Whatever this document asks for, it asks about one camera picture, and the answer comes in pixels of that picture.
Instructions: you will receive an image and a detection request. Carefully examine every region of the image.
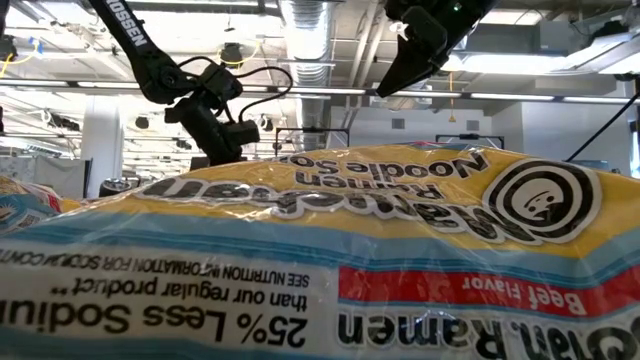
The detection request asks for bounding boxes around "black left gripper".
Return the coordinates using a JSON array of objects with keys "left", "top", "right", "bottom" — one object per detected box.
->
[{"left": 163, "top": 97, "right": 261, "bottom": 167}]

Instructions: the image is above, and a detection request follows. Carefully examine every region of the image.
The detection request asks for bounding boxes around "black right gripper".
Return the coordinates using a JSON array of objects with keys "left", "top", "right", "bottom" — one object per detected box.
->
[{"left": 375, "top": 0, "right": 501, "bottom": 99}]

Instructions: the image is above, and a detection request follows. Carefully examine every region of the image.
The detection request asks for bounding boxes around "blue Maruchan ramen pack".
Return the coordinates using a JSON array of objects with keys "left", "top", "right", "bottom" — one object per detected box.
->
[
  {"left": 0, "top": 174, "right": 84, "bottom": 236},
  {"left": 0, "top": 141, "right": 640, "bottom": 360}
]

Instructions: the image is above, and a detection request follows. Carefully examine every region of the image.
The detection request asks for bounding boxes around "white ceiling light panel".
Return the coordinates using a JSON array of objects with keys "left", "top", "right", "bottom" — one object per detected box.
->
[{"left": 442, "top": 49, "right": 640, "bottom": 76}]

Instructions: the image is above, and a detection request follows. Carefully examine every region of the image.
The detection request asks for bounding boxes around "LED light bar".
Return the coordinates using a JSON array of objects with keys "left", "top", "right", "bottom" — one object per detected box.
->
[{"left": 0, "top": 77, "right": 640, "bottom": 106}]

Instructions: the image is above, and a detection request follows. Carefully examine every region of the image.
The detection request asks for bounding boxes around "grey partition panel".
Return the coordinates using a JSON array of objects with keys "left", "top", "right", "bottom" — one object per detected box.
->
[{"left": 0, "top": 155, "right": 94, "bottom": 201}]

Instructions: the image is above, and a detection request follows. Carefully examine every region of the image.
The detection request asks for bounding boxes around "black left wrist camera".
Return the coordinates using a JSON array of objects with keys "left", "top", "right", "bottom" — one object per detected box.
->
[{"left": 224, "top": 119, "right": 261, "bottom": 149}]

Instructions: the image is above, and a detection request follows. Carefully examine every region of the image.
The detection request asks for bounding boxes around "black mounted camera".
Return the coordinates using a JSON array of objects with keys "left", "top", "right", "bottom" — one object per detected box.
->
[{"left": 219, "top": 42, "right": 245, "bottom": 66}]

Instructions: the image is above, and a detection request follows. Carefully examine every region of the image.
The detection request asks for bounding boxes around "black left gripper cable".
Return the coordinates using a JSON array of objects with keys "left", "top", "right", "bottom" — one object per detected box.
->
[{"left": 177, "top": 54, "right": 295, "bottom": 124}]

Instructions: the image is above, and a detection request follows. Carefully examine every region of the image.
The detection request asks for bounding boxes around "black metal stand frame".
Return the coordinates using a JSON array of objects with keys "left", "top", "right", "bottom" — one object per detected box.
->
[{"left": 434, "top": 133, "right": 506, "bottom": 151}]

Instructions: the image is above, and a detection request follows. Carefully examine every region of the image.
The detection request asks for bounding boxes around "silver ventilation duct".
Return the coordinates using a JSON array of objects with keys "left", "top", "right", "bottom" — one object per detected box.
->
[{"left": 277, "top": 0, "right": 346, "bottom": 151}]

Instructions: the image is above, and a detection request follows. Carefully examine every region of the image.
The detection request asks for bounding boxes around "black metal rig frame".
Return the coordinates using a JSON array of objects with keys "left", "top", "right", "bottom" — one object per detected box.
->
[{"left": 564, "top": 74, "right": 640, "bottom": 164}]

